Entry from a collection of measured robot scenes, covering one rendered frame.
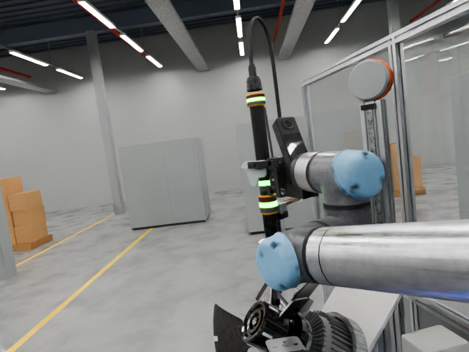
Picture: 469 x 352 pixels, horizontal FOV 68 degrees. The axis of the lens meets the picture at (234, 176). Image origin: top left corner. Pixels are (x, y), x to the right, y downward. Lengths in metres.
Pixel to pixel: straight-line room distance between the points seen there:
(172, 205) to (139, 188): 0.86
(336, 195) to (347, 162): 0.06
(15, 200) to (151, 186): 2.87
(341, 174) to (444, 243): 0.22
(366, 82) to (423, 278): 1.13
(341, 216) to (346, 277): 0.16
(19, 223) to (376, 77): 8.25
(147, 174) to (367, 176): 7.73
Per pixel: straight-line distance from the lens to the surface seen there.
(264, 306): 1.00
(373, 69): 1.43
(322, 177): 0.58
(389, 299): 1.10
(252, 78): 0.82
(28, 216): 8.77
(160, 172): 8.08
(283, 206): 0.86
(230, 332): 1.23
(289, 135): 0.71
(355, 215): 0.57
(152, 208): 8.25
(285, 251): 0.46
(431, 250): 0.37
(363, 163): 0.54
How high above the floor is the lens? 1.71
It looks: 5 degrees down
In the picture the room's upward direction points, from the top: 7 degrees counter-clockwise
